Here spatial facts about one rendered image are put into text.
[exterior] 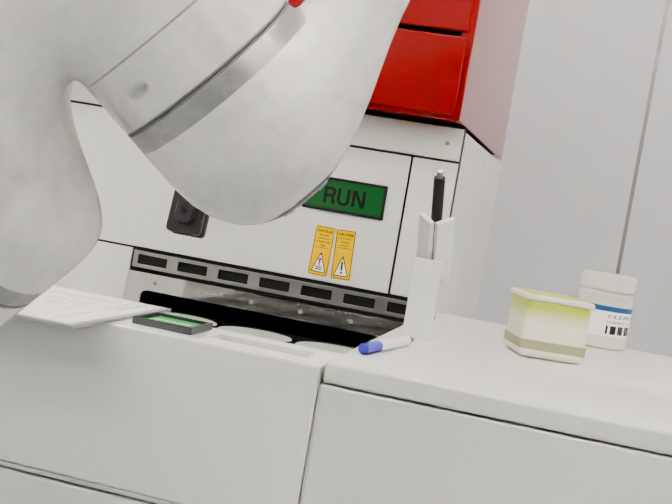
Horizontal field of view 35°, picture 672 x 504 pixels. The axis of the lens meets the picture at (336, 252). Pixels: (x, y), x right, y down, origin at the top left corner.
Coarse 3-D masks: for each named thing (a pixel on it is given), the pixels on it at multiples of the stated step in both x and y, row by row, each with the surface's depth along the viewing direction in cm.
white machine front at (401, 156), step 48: (96, 144) 160; (384, 144) 150; (432, 144) 149; (144, 192) 158; (384, 192) 150; (432, 192) 149; (144, 240) 159; (192, 240) 157; (240, 240) 155; (288, 240) 154; (384, 240) 150; (96, 288) 160; (240, 288) 156; (384, 288) 151
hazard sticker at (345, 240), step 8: (344, 232) 152; (352, 232) 151; (336, 240) 152; (344, 240) 152; (352, 240) 151; (336, 248) 152; (344, 248) 152; (352, 248) 151; (336, 256) 152; (344, 256) 152; (352, 256) 152; (336, 264) 152; (344, 264) 152; (336, 272) 152; (344, 272) 152
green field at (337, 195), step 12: (324, 192) 152; (336, 192) 152; (348, 192) 151; (360, 192) 151; (372, 192) 150; (312, 204) 152; (324, 204) 152; (336, 204) 152; (348, 204) 151; (360, 204) 151; (372, 204) 150
